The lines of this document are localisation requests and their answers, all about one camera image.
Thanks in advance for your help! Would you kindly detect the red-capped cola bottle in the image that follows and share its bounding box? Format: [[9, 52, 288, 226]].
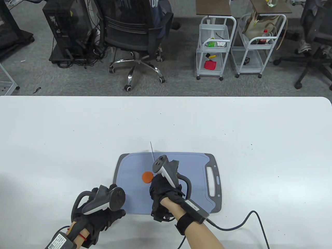
[[257, 29, 269, 45]]

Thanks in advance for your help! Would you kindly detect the person's left hand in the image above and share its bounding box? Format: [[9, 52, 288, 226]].
[[71, 184, 127, 248]]

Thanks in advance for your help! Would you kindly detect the white metal rack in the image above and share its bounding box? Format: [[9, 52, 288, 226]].
[[0, 62, 20, 96]]

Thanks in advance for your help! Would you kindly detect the person's right forearm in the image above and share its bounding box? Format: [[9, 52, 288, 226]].
[[160, 196, 224, 249]]

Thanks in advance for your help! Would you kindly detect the blue grey cutting board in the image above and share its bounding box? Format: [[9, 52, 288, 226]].
[[113, 153, 223, 216]]

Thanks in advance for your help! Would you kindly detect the black wrist strap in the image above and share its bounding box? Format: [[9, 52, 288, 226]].
[[174, 213, 201, 235]]

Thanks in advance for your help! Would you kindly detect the tangle of black cables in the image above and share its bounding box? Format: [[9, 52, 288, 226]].
[[57, 31, 109, 69]]

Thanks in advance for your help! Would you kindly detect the white wire utility cart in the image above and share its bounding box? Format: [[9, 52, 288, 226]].
[[231, 13, 287, 79], [196, 16, 237, 81]]

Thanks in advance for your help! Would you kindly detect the brown wooden desk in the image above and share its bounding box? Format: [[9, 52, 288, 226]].
[[250, 0, 293, 14], [196, 0, 232, 16]]

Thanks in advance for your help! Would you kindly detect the beige cloth bag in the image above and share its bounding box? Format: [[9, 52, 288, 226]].
[[243, 13, 275, 40]]

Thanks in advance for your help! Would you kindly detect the black equipment stand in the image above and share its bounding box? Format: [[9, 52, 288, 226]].
[[0, 0, 35, 52]]

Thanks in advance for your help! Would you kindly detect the person's right hand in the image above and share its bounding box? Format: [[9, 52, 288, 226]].
[[149, 173, 186, 223]]

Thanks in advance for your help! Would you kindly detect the grey tracking controller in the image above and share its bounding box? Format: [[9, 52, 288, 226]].
[[71, 185, 126, 219], [152, 155, 192, 200]]

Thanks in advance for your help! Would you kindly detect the thick black braided cable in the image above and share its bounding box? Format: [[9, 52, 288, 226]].
[[206, 210, 270, 249]]

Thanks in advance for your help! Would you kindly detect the person's left forearm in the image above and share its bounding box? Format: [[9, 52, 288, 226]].
[[68, 220, 88, 249]]

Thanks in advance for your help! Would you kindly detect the chrome-based black office chair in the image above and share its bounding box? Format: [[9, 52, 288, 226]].
[[97, 0, 174, 92]]

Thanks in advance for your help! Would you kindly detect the black computer tower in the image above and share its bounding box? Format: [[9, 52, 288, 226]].
[[42, 0, 94, 65]]

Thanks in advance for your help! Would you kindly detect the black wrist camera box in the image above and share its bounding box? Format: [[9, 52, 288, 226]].
[[180, 198, 210, 224], [44, 232, 78, 249]]

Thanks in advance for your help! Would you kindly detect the black-based office chair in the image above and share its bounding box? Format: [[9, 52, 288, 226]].
[[273, 0, 332, 91]]

